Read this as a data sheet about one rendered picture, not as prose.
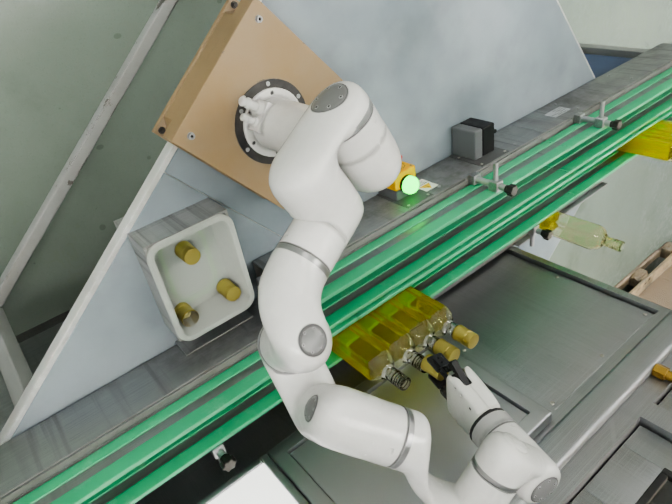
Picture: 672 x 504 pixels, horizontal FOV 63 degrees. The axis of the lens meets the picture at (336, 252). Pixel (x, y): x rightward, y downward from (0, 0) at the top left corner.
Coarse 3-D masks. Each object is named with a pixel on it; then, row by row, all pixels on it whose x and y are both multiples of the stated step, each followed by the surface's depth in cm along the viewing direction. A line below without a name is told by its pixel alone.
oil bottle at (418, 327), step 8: (384, 304) 122; (392, 304) 121; (400, 304) 121; (376, 312) 121; (384, 312) 119; (392, 312) 119; (400, 312) 118; (408, 312) 118; (416, 312) 118; (392, 320) 117; (400, 320) 116; (408, 320) 116; (416, 320) 116; (424, 320) 115; (408, 328) 114; (416, 328) 114; (424, 328) 114; (432, 328) 114; (416, 336) 113; (424, 336) 113; (416, 344) 114; (424, 344) 113
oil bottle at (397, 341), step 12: (372, 312) 120; (360, 324) 117; (372, 324) 117; (384, 324) 116; (372, 336) 114; (384, 336) 113; (396, 336) 112; (408, 336) 112; (396, 348) 110; (408, 348) 111; (396, 360) 111
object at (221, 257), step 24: (216, 216) 102; (168, 240) 97; (192, 240) 108; (216, 240) 111; (168, 264) 107; (216, 264) 114; (240, 264) 109; (168, 288) 109; (192, 288) 112; (240, 288) 115; (168, 312) 103; (216, 312) 112; (240, 312) 113; (192, 336) 108
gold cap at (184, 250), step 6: (180, 246) 105; (186, 246) 105; (192, 246) 105; (180, 252) 105; (186, 252) 103; (192, 252) 104; (198, 252) 105; (180, 258) 106; (186, 258) 104; (192, 258) 105; (198, 258) 105; (192, 264) 105
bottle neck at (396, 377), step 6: (390, 366) 108; (384, 372) 108; (390, 372) 107; (396, 372) 106; (390, 378) 106; (396, 378) 105; (402, 378) 105; (408, 378) 105; (396, 384) 105; (402, 384) 107; (408, 384) 106; (402, 390) 105
